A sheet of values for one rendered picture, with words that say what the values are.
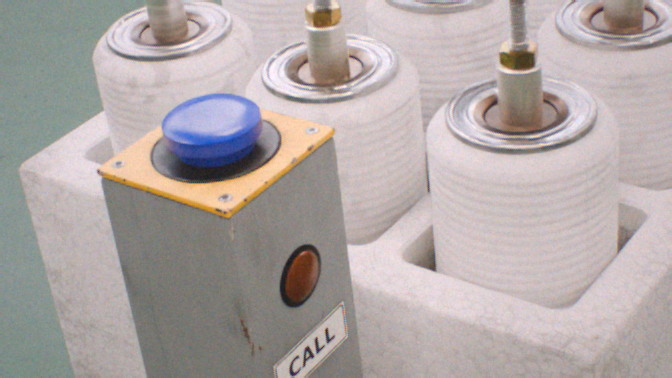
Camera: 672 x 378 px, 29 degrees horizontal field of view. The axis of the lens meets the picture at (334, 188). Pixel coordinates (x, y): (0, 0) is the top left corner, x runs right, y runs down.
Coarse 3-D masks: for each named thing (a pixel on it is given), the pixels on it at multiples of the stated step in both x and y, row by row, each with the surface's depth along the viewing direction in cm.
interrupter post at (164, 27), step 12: (144, 0) 77; (156, 0) 76; (168, 0) 76; (180, 0) 77; (156, 12) 77; (168, 12) 76; (180, 12) 77; (156, 24) 77; (168, 24) 77; (180, 24) 77; (156, 36) 78; (168, 36) 77; (180, 36) 78
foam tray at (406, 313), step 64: (64, 192) 79; (640, 192) 71; (64, 256) 83; (384, 256) 69; (640, 256) 67; (64, 320) 87; (128, 320) 82; (384, 320) 68; (448, 320) 65; (512, 320) 63; (576, 320) 63; (640, 320) 64
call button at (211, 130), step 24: (216, 96) 54; (240, 96) 54; (168, 120) 52; (192, 120) 52; (216, 120) 52; (240, 120) 52; (168, 144) 52; (192, 144) 51; (216, 144) 51; (240, 144) 51
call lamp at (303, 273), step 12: (312, 252) 54; (300, 264) 54; (312, 264) 54; (288, 276) 53; (300, 276) 54; (312, 276) 54; (288, 288) 53; (300, 288) 54; (312, 288) 55; (300, 300) 54
